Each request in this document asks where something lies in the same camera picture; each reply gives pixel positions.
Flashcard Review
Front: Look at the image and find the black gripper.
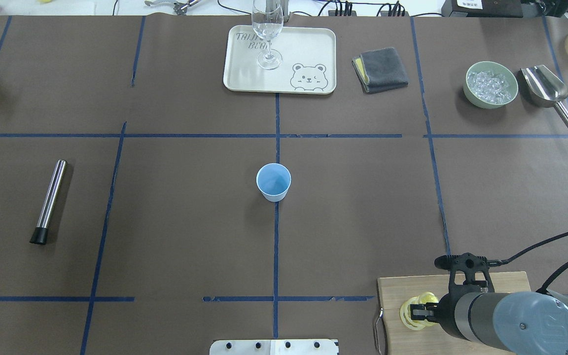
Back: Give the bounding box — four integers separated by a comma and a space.
410, 304, 440, 323

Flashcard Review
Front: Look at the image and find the yellow lemon half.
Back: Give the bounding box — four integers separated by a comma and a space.
399, 292, 439, 331

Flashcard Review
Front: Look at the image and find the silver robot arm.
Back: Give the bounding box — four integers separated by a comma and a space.
409, 290, 568, 355

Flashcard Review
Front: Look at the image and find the light blue plastic cup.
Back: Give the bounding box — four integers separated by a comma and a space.
255, 163, 291, 203

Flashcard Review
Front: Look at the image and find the bamboo cutting board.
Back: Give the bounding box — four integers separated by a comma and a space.
377, 271, 530, 355

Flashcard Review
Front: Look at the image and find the green bowl of ice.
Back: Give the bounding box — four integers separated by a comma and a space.
463, 61, 519, 109

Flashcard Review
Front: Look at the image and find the stainless steel ice scoop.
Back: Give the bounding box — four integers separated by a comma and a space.
521, 65, 568, 128

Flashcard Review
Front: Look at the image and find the grey folded cloth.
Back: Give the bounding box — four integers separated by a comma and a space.
352, 47, 409, 94

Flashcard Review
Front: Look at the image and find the cream bear serving tray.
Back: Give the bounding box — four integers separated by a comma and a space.
222, 25, 337, 95

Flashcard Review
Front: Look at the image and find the clear wine glass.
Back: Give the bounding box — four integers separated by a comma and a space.
251, 0, 284, 70

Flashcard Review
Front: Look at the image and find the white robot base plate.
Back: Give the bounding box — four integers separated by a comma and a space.
209, 339, 340, 355

